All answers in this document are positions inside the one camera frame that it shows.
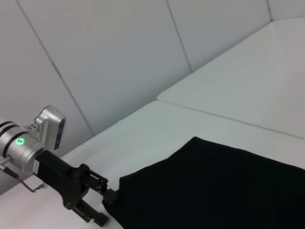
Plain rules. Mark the black shirt with white print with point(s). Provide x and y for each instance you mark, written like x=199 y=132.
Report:
x=214 y=186

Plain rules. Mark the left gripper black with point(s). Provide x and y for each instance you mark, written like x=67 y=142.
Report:
x=59 y=179

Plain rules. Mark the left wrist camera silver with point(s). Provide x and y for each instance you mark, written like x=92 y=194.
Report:
x=53 y=128

